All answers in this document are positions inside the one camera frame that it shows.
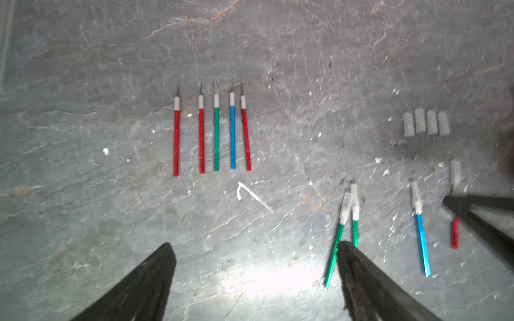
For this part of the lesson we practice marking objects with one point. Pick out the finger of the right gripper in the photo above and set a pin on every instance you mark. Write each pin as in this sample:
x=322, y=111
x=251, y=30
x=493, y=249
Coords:
x=496, y=241

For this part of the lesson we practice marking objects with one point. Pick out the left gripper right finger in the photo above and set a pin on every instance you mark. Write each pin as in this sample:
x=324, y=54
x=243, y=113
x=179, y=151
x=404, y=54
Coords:
x=370, y=294

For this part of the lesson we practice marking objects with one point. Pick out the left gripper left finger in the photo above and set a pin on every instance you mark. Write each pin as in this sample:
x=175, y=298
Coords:
x=142, y=294

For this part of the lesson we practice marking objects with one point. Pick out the translucent knife cap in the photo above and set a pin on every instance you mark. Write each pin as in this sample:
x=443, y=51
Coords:
x=444, y=125
x=432, y=123
x=420, y=120
x=409, y=130

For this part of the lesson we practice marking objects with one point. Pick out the green carving knife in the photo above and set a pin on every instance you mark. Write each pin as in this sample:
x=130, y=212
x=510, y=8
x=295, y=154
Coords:
x=355, y=213
x=343, y=218
x=216, y=128

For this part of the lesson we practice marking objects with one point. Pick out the blue carving knife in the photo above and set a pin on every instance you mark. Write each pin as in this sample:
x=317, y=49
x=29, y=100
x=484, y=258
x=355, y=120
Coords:
x=418, y=210
x=232, y=129

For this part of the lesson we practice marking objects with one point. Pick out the red carving knife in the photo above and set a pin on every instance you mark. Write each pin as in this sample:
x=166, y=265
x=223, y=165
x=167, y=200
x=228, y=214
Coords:
x=202, y=167
x=245, y=129
x=455, y=180
x=176, y=138

